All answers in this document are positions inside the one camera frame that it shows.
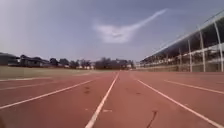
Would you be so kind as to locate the red running track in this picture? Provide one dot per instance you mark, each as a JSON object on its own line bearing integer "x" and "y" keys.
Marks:
{"x": 133, "y": 103}

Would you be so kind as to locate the row of trees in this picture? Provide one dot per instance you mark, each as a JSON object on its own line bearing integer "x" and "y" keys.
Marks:
{"x": 106, "y": 63}

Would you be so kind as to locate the dry grass field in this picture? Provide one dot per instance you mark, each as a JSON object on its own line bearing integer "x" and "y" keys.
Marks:
{"x": 30, "y": 71}

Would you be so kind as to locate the row of low buildings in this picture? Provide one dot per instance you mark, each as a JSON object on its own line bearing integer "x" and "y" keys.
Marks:
{"x": 26, "y": 61}

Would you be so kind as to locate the covered grandstand building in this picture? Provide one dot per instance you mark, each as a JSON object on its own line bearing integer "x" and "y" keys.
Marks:
{"x": 196, "y": 50}

